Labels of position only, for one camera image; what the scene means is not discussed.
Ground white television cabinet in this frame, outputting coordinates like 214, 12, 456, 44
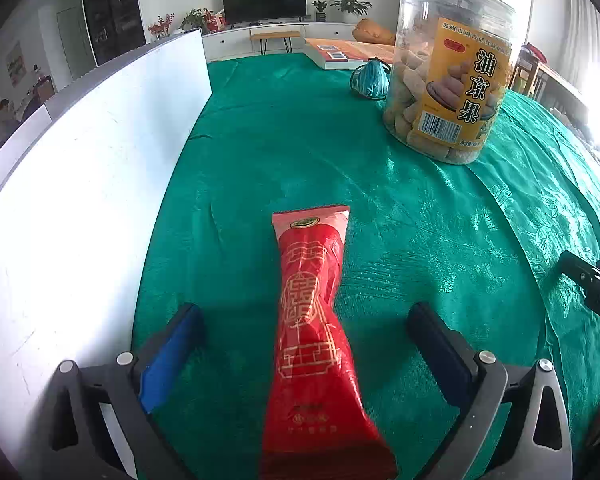
201, 21, 361, 62

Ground orange cover book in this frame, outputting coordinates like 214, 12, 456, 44
304, 37, 397, 70

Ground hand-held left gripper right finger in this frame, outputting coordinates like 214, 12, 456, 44
406, 302, 573, 480

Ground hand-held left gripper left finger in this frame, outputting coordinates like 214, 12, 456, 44
39, 302, 207, 480

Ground black television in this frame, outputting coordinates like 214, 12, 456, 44
221, 0, 308, 26

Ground wooden railing bed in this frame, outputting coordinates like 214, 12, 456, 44
510, 45, 588, 111

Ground black display cabinet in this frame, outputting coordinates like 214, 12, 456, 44
80, 0, 147, 66

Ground white cardboard box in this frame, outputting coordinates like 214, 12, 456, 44
0, 27, 213, 480

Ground red patterned packet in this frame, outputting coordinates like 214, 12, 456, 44
260, 204, 398, 480

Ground bushy green potted plant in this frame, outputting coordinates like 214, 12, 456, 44
180, 8, 208, 33

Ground green tablecloth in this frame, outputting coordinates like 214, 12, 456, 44
130, 52, 600, 480

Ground wall painting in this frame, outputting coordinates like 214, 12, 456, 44
6, 42, 27, 86

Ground orange lounge chair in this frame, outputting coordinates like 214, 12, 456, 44
352, 18, 396, 46

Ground clear plastic snack jar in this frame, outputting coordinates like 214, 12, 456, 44
383, 0, 523, 165

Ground large green potted plant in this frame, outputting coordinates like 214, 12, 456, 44
330, 0, 372, 23

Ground white curtain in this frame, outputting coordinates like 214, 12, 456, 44
557, 0, 600, 86

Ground red flowers in vase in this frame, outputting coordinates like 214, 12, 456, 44
148, 13, 176, 41

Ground wooden stool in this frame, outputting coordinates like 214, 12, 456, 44
250, 30, 301, 55

